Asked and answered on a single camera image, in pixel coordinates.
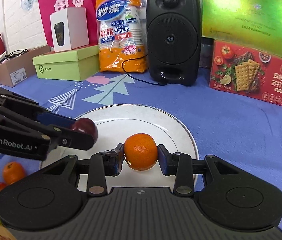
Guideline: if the dark red plum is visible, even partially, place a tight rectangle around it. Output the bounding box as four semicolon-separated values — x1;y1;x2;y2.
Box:
71;118;98;142

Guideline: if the orange tangerine with stem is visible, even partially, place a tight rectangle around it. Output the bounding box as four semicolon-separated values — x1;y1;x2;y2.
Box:
124;133;158;171

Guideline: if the white round plate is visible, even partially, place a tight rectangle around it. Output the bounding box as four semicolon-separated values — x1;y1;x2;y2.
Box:
40;104;198;190

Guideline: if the brown cardboard box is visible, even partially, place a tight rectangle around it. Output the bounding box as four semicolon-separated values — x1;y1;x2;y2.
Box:
0;46;51;87

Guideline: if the light green shoe box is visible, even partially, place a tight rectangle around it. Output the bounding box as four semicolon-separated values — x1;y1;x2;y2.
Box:
33;45;100;81

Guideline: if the blue patterned tablecloth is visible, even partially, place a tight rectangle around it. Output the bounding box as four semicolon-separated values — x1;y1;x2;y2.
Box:
0;68;282;240

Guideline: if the white cup box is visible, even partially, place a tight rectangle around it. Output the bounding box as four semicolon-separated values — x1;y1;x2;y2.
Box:
50;7;89;53

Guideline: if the orange paper cup package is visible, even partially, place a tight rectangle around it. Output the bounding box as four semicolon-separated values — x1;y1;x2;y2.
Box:
96;0;147;73

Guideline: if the red cracker box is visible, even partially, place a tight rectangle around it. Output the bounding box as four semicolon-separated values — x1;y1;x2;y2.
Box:
209;40;282;106

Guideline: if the black speaker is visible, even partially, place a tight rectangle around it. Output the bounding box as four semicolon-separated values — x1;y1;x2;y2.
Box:
146;0;202;86

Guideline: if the green gift box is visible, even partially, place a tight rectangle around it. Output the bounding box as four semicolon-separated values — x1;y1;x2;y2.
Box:
202;0;282;57

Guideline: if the black speaker cable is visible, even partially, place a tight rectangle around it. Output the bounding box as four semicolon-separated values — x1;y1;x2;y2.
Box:
121;54;167;87

